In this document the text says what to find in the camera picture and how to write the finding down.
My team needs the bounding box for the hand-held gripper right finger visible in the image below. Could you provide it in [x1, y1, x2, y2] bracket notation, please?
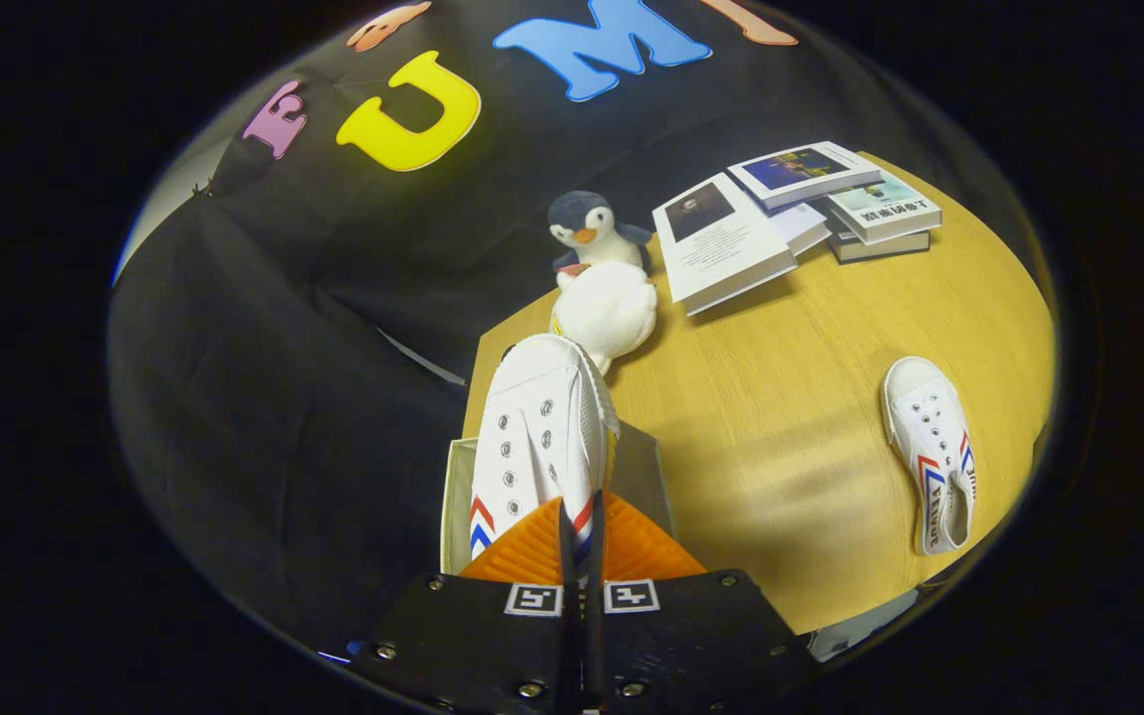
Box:
[582, 489, 816, 715]

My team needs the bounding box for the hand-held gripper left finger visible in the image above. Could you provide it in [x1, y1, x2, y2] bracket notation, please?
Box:
[349, 497, 583, 715]

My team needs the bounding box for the beige fabric storage box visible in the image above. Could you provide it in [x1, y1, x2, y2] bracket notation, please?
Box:
[440, 422, 674, 577]

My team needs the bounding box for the white canvas shoe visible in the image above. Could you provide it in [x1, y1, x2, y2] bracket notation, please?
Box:
[881, 357, 976, 556]
[470, 334, 621, 577]

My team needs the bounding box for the white duck plush toy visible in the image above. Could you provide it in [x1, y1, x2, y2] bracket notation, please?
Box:
[550, 260, 658, 376]

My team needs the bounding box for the white book with dark portrait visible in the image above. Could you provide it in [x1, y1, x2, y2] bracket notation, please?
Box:
[651, 173, 798, 317]

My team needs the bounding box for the plain white book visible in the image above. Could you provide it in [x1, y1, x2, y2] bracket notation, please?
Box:
[771, 202, 831, 257]

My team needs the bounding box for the grey penguin plush toy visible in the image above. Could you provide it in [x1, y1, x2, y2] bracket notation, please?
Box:
[547, 191, 654, 275]

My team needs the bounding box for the book with pale teal cover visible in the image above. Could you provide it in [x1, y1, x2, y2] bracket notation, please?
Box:
[826, 171, 942, 245]

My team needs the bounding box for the book with blue picture cover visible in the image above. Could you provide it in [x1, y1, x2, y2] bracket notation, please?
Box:
[728, 141, 882, 211]

